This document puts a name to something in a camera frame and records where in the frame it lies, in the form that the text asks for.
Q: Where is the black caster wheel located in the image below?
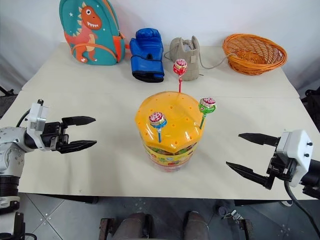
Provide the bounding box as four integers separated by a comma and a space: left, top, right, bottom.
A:
215, 199, 241, 221

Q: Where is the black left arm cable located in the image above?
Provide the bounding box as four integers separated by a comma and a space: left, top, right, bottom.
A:
15, 109, 31, 128

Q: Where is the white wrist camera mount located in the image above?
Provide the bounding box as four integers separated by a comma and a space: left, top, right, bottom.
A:
25, 99, 50, 152
275, 129, 314, 188

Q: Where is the blue wrapped lollipop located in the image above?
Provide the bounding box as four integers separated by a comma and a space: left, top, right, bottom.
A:
148, 111, 168, 144

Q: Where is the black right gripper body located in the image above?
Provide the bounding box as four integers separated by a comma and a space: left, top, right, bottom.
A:
265, 150, 298, 182

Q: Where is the beige drawstring pouch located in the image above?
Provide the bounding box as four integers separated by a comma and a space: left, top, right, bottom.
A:
163, 35, 236, 82

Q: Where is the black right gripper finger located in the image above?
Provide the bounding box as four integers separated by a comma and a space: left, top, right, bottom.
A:
237, 132, 283, 148
225, 161, 276, 191

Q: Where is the dark metal bracket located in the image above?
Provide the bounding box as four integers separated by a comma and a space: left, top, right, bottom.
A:
236, 218, 254, 240
99, 217, 116, 240

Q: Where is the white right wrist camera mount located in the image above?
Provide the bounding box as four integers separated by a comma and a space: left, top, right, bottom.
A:
275, 129, 314, 188

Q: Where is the green wrapped lollipop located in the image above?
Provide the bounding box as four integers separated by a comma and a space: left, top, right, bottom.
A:
197, 96, 217, 130

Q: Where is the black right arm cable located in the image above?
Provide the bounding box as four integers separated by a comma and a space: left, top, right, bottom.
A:
283, 179, 320, 237

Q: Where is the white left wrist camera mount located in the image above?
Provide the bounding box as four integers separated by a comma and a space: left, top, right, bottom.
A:
25, 99, 50, 152

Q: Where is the teal dinosaur backpack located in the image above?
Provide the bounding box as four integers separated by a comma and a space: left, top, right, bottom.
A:
58, 0, 127, 67

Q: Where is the lollipop jar with orange lid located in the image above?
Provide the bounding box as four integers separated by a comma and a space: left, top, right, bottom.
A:
134, 91, 206, 173

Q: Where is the orange wicker basket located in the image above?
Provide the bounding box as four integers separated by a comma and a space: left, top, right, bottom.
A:
222, 32, 289, 77

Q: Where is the dark rounded shape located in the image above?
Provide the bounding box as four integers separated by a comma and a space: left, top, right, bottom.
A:
116, 211, 154, 240
183, 210, 210, 240

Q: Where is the black stand foot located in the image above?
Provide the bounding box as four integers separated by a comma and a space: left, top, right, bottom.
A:
0, 85, 19, 98

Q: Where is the red wrapped lollipop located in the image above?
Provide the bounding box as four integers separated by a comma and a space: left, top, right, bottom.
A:
172, 58, 189, 95

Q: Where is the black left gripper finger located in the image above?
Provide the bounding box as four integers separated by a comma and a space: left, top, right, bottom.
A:
56, 139, 98, 155
61, 115, 97, 127

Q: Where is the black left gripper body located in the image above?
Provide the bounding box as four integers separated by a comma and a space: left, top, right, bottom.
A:
39, 121, 70, 152

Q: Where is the blue boxing glove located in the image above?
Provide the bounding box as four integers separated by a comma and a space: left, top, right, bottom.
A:
128, 27, 166, 83

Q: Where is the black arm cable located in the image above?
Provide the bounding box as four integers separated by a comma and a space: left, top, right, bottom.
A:
283, 179, 320, 237
15, 109, 31, 128

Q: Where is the black crate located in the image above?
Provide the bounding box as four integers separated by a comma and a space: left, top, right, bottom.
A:
300, 85, 320, 124

